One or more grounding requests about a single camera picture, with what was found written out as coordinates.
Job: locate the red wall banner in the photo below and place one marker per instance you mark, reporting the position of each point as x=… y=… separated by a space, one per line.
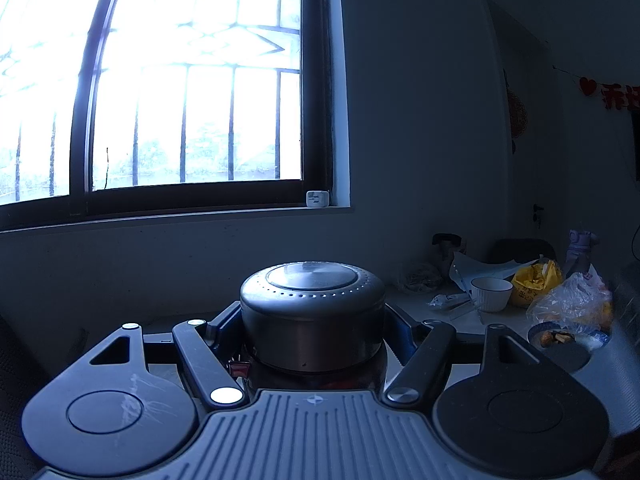
x=612 y=95

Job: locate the crumpled clear wrapper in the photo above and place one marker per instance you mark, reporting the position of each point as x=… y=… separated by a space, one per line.
x=420 y=277

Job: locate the purple water bottle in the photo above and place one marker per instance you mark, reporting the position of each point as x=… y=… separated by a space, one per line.
x=580 y=250

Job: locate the stainless steel vacuum flask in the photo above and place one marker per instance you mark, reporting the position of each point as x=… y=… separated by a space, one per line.
x=310 y=325

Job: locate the small white cup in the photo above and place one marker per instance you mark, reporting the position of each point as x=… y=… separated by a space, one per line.
x=492 y=295

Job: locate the small white packet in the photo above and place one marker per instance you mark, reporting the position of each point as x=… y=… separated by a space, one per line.
x=447 y=302

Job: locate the dark chair back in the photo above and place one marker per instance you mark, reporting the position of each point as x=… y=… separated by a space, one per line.
x=520 y=249

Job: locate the yellow plastic bag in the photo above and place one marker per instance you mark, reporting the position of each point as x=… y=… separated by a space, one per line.
x=537 y=280

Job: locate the small white sill device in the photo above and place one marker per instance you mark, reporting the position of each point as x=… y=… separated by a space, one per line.
x=317 y=198

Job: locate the red hanging knot ornament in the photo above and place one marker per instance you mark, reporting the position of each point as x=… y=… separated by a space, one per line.
x=517 y=115

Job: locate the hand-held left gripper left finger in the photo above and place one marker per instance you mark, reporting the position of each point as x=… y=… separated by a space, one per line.
x=227 y=327

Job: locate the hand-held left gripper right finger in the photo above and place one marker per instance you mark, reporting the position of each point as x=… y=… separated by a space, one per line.
x=397 y=332

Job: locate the dark framed window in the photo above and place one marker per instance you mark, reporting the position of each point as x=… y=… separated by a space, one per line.
x=200 y=110

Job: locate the clear plastic bag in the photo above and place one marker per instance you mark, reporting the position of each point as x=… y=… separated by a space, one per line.
x=570 y=300

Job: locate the plate with food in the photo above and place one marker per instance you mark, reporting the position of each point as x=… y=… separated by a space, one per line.
x=550 y=338

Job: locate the white paper sheet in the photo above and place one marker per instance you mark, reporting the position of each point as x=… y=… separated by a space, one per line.
x=470 y=267

